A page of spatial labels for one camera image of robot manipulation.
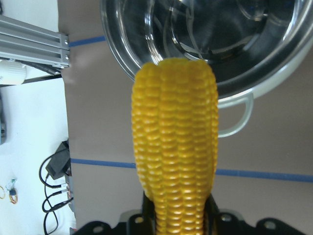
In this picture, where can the aluminium frame post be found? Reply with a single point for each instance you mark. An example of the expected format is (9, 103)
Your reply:
(26, 42)

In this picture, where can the yellow corn cob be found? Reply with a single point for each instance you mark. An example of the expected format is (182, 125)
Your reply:
(175, 124)

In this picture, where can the white cooking pot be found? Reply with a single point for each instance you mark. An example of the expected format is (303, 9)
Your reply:
(252, 46)

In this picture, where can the black power adapter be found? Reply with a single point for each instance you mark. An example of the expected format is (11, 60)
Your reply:
(59, 162)

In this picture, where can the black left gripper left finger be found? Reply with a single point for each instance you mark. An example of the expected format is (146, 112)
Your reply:
(143, 222)

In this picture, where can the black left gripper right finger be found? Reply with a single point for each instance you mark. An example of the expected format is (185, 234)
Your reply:
(221, 221)

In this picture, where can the brown gridded table mat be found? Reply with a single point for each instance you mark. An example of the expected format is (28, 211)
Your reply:
(264, 171)

